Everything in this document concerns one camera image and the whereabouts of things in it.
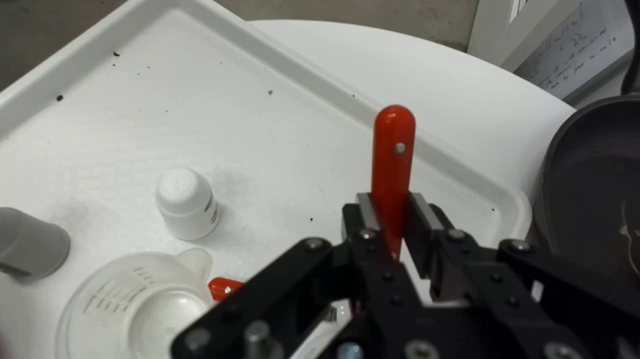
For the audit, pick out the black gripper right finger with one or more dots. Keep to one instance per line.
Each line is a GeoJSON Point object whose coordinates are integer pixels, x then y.
{"type": "Point", "coordinates": [442, 259]}

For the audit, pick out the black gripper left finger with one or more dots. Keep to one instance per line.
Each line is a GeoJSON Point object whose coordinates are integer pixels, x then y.
{"type": "Point", "coordinates": [373, 265]}

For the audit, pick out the clear measuring cup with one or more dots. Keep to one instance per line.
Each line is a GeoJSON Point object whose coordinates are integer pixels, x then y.
{"type": "Point", "coordinates": [113, 305]}

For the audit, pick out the grey cylinder cup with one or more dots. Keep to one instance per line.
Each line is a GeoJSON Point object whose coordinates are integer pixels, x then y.
{"type": "Point", "coordinates": [31, 242]}

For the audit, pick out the black frying pan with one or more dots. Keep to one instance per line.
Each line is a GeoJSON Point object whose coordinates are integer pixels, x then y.
{"type": "Point", "coordinates": [592, 186]}

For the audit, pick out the small white bottle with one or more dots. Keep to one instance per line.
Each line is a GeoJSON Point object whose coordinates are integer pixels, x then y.
{"type": "Point", "coordinates": [186, 206]}

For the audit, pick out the white plastic tray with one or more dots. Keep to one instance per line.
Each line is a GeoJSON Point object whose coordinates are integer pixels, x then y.
{"type": "Point", "coordinates": [232, 120]}

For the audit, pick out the printed paper sheet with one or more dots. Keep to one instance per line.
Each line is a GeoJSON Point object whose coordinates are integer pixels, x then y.
{"type": "Point", "coordinates": [587, 46]}

